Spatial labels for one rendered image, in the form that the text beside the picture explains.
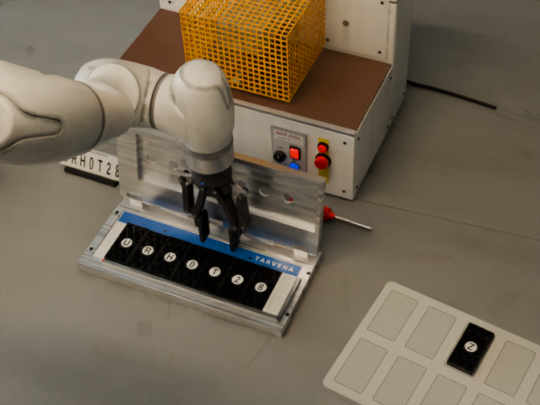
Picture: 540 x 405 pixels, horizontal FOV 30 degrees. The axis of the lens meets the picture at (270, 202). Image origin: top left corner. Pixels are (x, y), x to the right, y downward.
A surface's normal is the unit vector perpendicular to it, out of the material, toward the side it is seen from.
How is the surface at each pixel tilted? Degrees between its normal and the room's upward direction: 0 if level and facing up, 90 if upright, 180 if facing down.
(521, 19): 0
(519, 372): 0
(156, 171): 78
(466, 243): 0
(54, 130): 83
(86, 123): 84
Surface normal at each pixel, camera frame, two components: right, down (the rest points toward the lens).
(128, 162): -0.40, 0.54
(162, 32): -0.04, -0.67
